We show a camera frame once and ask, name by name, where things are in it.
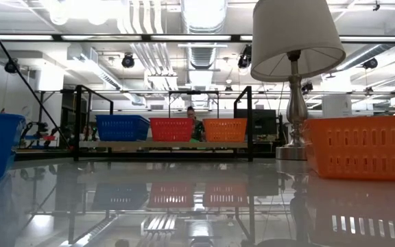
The person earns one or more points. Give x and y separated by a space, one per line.
197 128

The red slotted plastic basket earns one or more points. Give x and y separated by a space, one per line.
171 129

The orange slotted plastic basket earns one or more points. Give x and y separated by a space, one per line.
362 151
225 130

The black computer monitor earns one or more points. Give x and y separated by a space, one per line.
262 121

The white shade silver table lamp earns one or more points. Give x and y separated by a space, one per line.
293 34

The white box appliance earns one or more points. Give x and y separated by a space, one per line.
336 106

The black frame wooden board shelf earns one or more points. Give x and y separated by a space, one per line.
163 144

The black ceiling mounted camera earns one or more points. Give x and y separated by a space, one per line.
245 58
11 66
307 87
370 63
128 61

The silver ventilation duct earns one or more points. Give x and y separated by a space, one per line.
202 20

